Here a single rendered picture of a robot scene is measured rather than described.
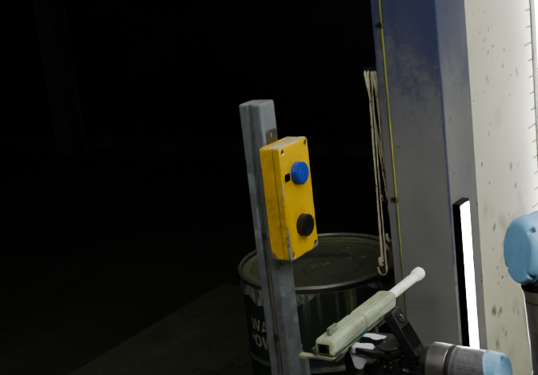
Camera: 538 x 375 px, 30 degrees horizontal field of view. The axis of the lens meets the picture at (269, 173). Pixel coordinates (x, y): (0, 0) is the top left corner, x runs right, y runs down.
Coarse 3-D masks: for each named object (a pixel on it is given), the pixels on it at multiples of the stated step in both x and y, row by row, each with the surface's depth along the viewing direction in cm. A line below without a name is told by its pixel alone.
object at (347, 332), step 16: (416, 272) 252; (400, 288) 244; (368, 304) 232; (384, 304) 234; (352, 320) 224; (368, 320) 228; (320, 336) 218; (336, 336) 217; (352, 336) 221; (320, 352) 216; (336, 352) 216; (352, 368) 226
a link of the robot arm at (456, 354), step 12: (456, 348) 212; (468, 348) 212; (444, 360) 211; (456, 360) 209; (468, 360) 208; (480, 360) 207; (492, 360) 206; (504, 360) 207; (444, 372) 210; (456, 372) 209; (468, 372) 207; (480, 372) 206; (492, 372) 205; (504, 372) 207
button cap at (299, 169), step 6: (300, 162) 221; (294, 168) 220; (300, 168) 220; (306, 168) 222; (294, 174) 220; (300, 174) 220; (306, 174) 222; (294, 180) 221; (300, 180) 221; (306, 180) 222
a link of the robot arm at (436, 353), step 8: (432, 344) 215; (440, 344) 214; (448, 344) 214; (432, 352) 213; (440, 352) 212; (432, 360) 212; (440, 360) 211; (424, 368) 213; (432, 368) 212; (440, 368) 211
